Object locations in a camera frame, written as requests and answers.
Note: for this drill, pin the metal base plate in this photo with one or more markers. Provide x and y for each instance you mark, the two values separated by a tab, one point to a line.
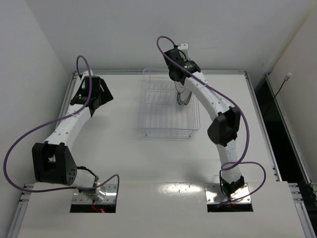
215	196
105	194

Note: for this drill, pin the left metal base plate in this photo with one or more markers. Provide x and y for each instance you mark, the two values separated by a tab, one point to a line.
105	194

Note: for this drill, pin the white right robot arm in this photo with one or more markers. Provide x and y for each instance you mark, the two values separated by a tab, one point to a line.
225	119

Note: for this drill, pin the white plate with flower emblem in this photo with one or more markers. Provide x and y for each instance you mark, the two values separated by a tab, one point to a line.
180	88

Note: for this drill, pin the white wire dish rack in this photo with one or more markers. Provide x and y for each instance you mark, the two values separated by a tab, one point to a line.
160	115

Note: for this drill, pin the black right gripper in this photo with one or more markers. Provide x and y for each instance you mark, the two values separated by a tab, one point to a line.
177	81

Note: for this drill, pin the orange sunburst plate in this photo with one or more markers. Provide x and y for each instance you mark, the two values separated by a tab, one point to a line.
188	98

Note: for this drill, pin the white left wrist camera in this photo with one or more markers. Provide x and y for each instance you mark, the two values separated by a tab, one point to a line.
87	73

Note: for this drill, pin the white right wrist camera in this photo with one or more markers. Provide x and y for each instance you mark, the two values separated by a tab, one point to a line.
183	48

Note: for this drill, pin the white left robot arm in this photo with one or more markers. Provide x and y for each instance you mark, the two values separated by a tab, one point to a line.
52	159

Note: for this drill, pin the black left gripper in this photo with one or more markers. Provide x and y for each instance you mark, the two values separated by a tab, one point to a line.
93	103

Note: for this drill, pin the green rimmed white plate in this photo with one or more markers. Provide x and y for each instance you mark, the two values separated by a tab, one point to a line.
182	98

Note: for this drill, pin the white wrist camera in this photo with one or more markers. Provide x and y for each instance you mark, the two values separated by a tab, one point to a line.
183	48
87	73

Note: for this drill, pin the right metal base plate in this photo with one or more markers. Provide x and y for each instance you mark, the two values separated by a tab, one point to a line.
215	196

